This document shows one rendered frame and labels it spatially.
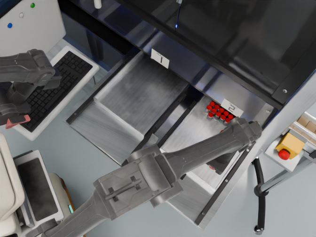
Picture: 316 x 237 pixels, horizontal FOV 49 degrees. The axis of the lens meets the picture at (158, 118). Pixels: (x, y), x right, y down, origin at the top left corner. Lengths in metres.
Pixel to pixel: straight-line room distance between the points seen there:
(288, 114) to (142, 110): 0.57
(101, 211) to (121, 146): 0.74
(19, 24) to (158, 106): 0.62
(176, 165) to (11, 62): 0.48
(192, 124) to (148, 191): 0.81
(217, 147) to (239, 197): 1.51
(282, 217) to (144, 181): 1.80
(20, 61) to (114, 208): 0.49
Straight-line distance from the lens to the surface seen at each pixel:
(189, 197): 1.34
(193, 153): 0.75
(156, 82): 1.49
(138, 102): 1.45
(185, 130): 1.41
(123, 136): 1.39
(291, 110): 1.17
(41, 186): 1.20
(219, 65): 1.19
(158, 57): 1.39
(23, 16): 1.47
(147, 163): 0.66
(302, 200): 2.46
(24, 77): 0.96
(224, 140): 0.85
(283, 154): 1.34
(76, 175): 2.28
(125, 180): 0.64
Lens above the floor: 2.18
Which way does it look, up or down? 66 degrees down
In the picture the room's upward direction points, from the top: 9 degrees clockwise
